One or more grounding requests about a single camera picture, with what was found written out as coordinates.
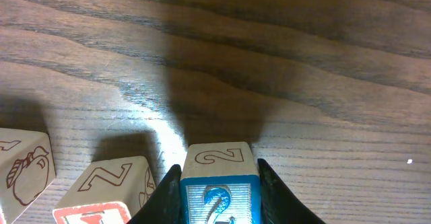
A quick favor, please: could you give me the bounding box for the blue 2 block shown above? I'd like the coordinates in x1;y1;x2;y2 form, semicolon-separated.
180;142;261;224

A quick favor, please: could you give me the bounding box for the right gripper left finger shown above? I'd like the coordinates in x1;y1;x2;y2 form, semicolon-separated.
127;164;182;224

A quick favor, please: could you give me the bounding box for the red I block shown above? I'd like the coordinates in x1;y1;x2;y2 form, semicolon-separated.
53;156;156;224

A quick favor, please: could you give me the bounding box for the red A block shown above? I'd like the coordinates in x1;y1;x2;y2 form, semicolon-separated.
1;128;56;224

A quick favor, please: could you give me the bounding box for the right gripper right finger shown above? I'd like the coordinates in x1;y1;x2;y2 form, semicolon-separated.
257;158;325;224

